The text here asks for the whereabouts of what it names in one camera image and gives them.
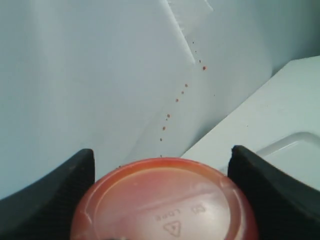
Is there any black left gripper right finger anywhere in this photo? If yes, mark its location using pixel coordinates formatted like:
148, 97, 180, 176
227, 145, 320, 240

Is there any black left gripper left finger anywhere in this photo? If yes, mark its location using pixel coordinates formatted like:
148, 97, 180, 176
0, 148, 95, 240

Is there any red sauce squeeze bottle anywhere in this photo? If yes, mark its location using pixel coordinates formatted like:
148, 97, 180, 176
70, 157, 259, 240

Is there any white rectangular plastic tray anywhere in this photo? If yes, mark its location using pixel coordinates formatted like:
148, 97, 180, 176
256, 132, 320, 190

